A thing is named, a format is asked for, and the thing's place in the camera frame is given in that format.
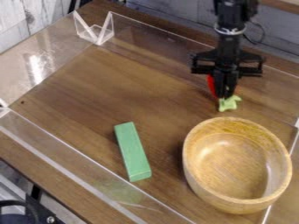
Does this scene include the black clamp bracket with screw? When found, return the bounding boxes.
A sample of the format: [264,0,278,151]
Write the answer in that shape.
[23,195,65,224]

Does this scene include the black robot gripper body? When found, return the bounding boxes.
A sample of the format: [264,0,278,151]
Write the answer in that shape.
[190,27,265,78]

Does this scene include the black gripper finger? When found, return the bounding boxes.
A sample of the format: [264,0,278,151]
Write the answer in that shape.
[212,70,225,98]
[225,71,238,98]

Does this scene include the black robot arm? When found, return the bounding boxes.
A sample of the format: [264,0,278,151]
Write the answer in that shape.
[190,0,265,99]

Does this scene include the black cable loop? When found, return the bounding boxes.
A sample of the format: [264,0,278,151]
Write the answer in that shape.
[0,199,39,224]

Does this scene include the wooden bowl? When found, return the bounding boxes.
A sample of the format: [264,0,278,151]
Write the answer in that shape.
[181,117,292,214]

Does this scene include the green rectangular block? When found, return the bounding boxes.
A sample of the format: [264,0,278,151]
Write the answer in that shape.
[114,122,152,182]

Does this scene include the red felt strawberry toy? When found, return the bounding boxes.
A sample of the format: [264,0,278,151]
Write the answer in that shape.
[206,75,241,112]

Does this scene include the clear acrylic tray walls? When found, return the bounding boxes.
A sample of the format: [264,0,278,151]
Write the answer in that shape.
[0,12,299,224]

